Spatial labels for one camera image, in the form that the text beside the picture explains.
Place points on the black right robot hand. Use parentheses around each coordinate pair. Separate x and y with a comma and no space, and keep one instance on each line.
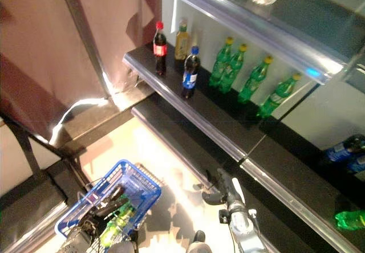
(231,193)

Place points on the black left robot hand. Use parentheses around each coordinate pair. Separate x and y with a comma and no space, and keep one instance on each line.
(91,224)

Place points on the blue plastic shopping basket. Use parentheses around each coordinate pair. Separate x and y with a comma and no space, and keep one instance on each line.
(148,187)

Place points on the green soda bottle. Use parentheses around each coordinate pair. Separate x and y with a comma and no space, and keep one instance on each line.
(109,233)

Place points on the silver left robot leg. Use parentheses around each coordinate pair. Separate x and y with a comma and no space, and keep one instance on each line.
(121,248)

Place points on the silver robot leg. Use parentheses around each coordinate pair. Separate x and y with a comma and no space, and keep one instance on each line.
(198,243)
(121,248)

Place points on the silver right robot leg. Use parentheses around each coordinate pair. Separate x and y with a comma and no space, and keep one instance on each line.
(198,243)

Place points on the black metal stand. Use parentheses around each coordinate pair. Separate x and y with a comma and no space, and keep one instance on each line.
(34,190)

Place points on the grey metal shelf upright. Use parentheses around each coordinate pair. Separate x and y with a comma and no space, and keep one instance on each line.
(299,100)

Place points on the Pepsi bottle blue label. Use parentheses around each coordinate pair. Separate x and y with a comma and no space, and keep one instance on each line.
(342,149)
(356,164)
(190,76)

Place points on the small yellow tea bottle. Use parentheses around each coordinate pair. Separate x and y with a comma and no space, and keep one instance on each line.
(182,45)

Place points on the silver metal post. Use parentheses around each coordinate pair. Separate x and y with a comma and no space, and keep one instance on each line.
(82,36)

